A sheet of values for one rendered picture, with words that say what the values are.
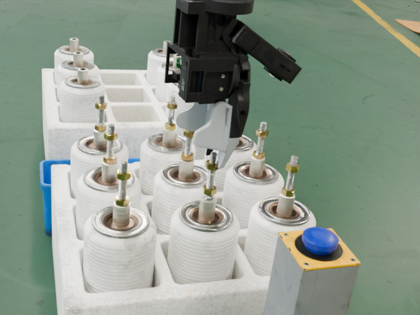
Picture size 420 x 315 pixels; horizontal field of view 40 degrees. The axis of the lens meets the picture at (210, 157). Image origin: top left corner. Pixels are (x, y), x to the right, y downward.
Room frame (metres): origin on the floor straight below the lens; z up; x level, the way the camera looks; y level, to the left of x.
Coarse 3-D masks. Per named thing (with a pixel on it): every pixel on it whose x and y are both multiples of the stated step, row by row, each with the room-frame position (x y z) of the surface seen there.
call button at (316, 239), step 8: (304, 232) 0.54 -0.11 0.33; (312, 232) 0.54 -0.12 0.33; (320, 232) 0.54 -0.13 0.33; (328, 232) 0.55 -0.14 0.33; (304, 240) 0.53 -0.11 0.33; (312, 240) 0.53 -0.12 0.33; (320, 240) 0.53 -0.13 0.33; (328, 240) 0.53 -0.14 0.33; (336, 240) 0.53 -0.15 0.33; (312, 248) 0.52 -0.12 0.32; (320, 248) 0.52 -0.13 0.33; (328, 248) 0.52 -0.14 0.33; (336, 248) 0.53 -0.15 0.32
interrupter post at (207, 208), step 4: (204, 196) 0.68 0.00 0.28; (212, 196) 0.68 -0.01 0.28; (200, 200) 0.67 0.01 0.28; (204, 200) 0.67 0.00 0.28; (212, 200) 0.67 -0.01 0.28; (200, 204) 0.67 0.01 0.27; (204, 204) 0.67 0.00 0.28; (208, 204) 0.67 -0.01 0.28; (212, 204) 0.67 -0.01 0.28; (200, 208) 0.67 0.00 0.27; (204, 208) 0.67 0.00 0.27; (208, 208) 0.67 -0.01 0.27; (212, 208) 0.67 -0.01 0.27; (200, 212) 0.67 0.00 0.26; (204, 212) 0.67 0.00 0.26; (208, 212) 0.67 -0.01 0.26; (212, 212) 0.67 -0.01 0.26; (200, 216) 0.67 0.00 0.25; (204, 216) 0.67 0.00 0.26; (208, 216) 0.67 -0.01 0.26; (212, 216) 0.67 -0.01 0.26; (204, 220) 0.67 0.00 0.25; (208, 220) 0.67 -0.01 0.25
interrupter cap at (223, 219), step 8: (184, 208) 0.69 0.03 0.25; (192, 208) 0.69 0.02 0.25; (216, 208) 0.70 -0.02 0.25; (224, 208) 0.70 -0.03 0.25; (184, 216) 0.67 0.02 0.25; (192, 216) 0.67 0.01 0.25; (216, 216) 0.68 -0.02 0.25; (224, 216) 0.68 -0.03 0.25; (232, 216) 0.68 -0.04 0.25; (192, 224) 0.65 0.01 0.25; (200, 224) 0.65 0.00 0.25; (208, 224) 0.65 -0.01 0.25; (216, 224) 0.65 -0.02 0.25; (224, 224) 0.66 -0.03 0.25
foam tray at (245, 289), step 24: (216, 192) 0.87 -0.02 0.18; (72, 216) 0.74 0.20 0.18; (72, 240) 0.68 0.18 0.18; (168, 240) 0.71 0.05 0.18; (240, 240) 0.75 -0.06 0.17; (72, 264) 0.63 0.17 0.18; (240, 264) 0.67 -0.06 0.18; (72, 288) 0.58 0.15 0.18; (144, 288) 0.60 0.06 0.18; (168, 288) 0.60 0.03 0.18; (192, 288) 0.61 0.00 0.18; (216, 288) 0.61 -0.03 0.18; (240, 288) 0.62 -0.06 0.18; (264, 288) 0.63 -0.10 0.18; (72, 312) 0.54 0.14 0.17; (96, 312) 0.55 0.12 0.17; (120, 312) 0.56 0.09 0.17; (144, 312) 0.57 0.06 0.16; (168, 312) 0.58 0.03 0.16; (192, 312) 0.59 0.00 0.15; (216, 312) 0.60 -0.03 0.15; (240, 312) 0.62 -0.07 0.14
